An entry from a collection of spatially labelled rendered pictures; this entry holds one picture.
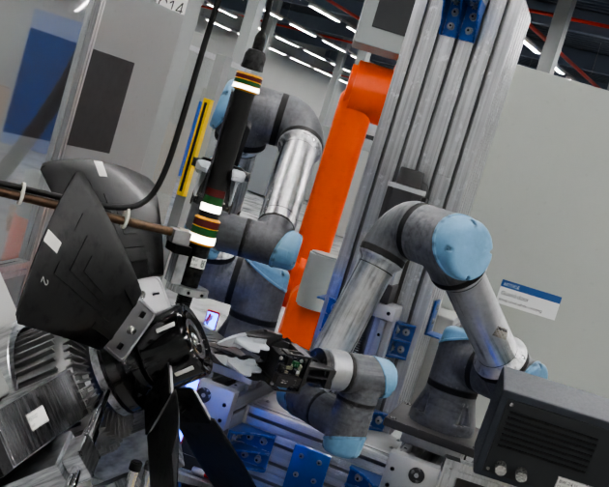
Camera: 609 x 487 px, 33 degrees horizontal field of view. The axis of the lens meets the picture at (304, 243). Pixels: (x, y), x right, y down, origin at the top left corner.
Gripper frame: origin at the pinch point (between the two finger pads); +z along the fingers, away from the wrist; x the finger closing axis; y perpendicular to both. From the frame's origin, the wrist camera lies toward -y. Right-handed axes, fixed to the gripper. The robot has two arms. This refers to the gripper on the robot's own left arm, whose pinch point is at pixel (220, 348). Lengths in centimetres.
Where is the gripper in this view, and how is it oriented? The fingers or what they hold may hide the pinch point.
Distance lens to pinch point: 179.9
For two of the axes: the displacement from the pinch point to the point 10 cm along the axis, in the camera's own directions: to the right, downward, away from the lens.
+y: 4.5, 3.3, -8.3
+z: -8.3, -1.9, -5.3
